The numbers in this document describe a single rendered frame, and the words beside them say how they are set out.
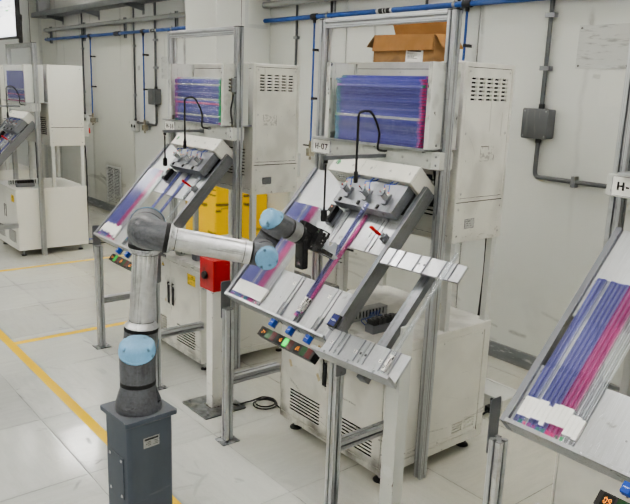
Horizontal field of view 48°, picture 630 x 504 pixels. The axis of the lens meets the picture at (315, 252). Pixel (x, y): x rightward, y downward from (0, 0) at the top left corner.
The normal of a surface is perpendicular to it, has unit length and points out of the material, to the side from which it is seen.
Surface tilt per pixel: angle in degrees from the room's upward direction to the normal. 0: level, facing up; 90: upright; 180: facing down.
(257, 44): 90
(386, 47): 80
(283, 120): 90
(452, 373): 90
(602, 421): 44
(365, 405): 90
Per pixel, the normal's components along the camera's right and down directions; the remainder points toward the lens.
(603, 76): -0.78, 0.11
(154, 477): 0.67, 0.19
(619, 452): -0.52, -0.62
